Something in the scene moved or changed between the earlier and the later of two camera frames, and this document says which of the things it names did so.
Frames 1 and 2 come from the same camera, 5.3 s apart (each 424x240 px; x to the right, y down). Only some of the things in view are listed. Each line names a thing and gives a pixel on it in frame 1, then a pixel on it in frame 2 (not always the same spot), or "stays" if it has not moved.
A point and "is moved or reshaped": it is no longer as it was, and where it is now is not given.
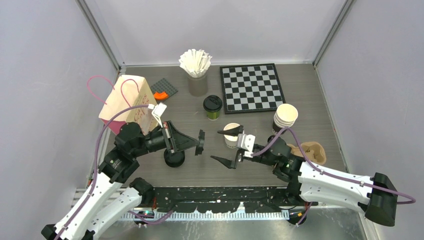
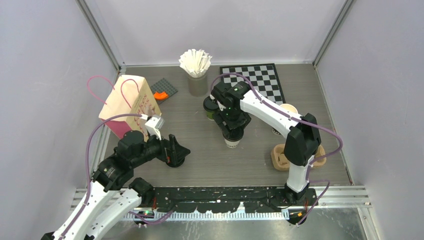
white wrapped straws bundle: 195,63 stays
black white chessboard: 250,88 stays
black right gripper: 229,163 → 220,117
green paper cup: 213,116 stays
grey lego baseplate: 162,85 stays
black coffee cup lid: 212,103 stays
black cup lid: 199,148 is moved or reshaped
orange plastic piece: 160,96 stays
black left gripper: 176,140 → 174,151
